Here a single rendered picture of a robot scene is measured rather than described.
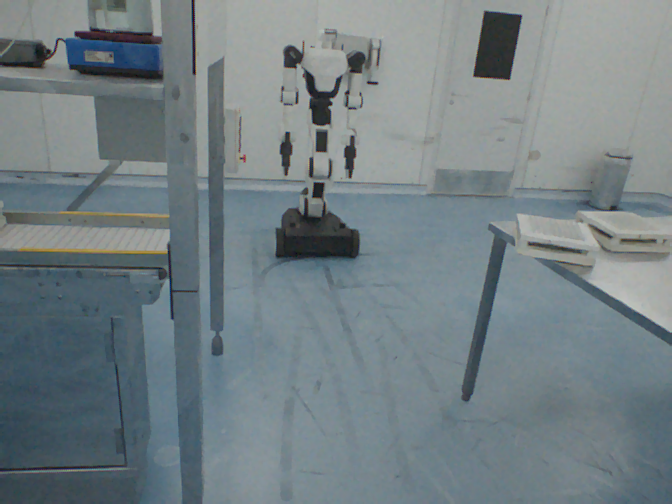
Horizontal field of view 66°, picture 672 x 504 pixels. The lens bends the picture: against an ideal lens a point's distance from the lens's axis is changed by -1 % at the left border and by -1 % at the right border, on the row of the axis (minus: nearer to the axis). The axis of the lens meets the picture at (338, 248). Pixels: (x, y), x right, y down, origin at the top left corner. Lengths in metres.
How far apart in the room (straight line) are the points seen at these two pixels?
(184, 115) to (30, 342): 0.78
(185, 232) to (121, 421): 0.69
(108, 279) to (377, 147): 4.14
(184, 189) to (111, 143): 0.35
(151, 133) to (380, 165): 4.02
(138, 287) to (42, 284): 0.22
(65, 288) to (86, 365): 0.27
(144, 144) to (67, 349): 0.59
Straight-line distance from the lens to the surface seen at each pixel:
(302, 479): 1.99
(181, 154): 1.19
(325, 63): 3.51
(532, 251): 1.81
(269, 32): 5.00
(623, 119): 6.47
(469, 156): 5.62
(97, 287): 1.42
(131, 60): 1.32
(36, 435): 1.80
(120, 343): 1.54
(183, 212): 1.23
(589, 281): 1.73
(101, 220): 1.64
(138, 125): 1.48
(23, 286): 1.47
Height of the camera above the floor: 1.44
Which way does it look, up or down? 22 degrees down
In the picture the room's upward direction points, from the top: 5 degrees clockwise
